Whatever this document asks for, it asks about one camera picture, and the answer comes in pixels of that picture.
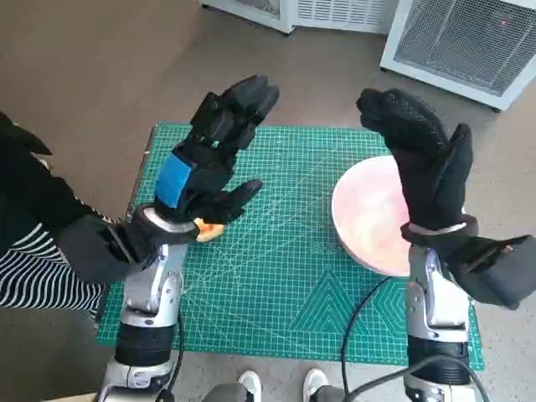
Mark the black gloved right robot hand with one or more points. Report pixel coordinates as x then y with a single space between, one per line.
423 167

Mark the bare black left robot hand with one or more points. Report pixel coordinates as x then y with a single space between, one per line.
211 138

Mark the pink bowl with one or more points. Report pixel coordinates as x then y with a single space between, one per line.
368 209

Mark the long toasted bread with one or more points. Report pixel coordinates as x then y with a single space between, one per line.
209 230

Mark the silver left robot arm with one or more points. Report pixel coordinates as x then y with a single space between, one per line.
146 293

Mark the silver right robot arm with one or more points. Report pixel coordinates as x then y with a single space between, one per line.
435 301

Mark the large white mesh cabinet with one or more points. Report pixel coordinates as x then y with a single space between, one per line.
460 42

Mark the small white mesh cabinet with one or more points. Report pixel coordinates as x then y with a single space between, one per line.
251 10

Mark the green cutting mat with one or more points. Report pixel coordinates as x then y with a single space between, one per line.
272 272

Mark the white louvered cabinet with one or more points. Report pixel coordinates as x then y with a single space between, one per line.
335 12

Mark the person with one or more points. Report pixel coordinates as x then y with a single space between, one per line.
25 272
251 381

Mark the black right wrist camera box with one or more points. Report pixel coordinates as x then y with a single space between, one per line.
498 276

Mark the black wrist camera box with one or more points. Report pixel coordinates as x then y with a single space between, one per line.
104 251
498 276

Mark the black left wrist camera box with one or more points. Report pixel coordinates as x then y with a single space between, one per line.
104 251

